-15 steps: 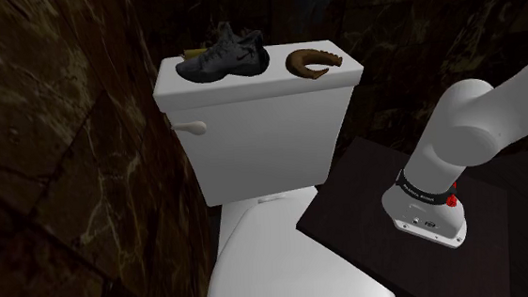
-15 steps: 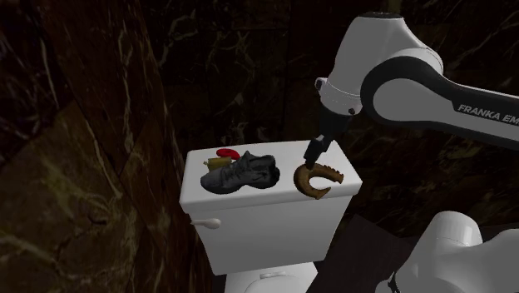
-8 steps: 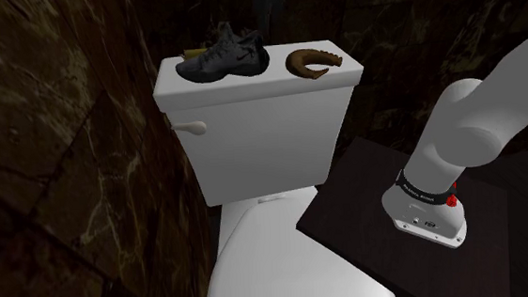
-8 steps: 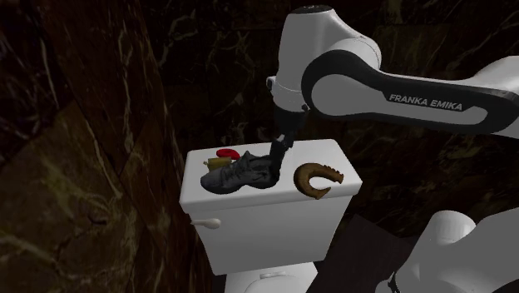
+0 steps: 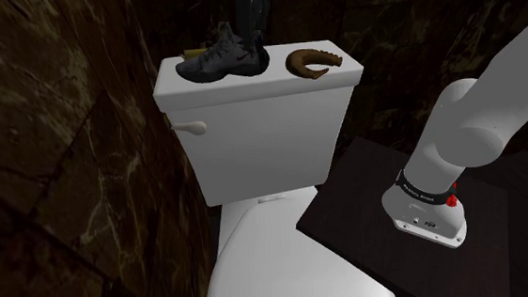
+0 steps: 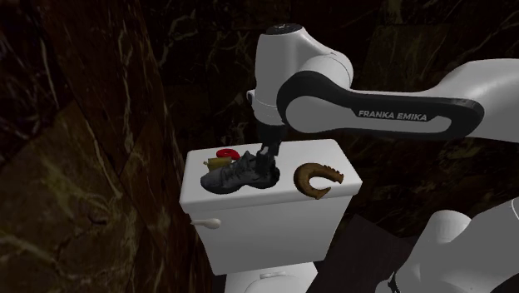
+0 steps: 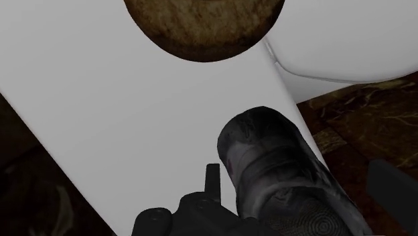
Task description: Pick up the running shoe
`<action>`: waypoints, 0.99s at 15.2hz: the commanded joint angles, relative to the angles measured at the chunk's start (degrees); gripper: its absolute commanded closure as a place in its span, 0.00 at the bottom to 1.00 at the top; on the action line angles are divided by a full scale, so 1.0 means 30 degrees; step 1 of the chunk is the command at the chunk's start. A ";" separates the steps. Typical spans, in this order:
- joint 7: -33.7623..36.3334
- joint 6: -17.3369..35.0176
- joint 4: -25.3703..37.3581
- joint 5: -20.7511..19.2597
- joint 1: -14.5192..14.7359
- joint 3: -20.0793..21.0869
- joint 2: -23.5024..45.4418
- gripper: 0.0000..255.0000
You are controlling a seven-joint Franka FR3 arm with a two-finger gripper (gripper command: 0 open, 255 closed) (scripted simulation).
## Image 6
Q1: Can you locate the dark grey sneaker shoe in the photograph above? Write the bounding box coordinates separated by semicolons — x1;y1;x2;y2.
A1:
200;151;282;196

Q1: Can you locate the red ring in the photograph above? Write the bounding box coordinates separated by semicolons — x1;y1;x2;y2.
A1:
215;148;241;161

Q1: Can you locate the yellow-olive small object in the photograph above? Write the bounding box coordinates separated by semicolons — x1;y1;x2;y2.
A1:
203;156;234;171

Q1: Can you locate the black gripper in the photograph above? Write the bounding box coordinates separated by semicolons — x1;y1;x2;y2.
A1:
255;122;286;177

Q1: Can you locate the brown crescent-shaped pastry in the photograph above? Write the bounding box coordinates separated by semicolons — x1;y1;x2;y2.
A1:
293;162;345;201

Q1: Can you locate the white toilet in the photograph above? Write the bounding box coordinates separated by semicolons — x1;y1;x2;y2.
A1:
179;139;363;293

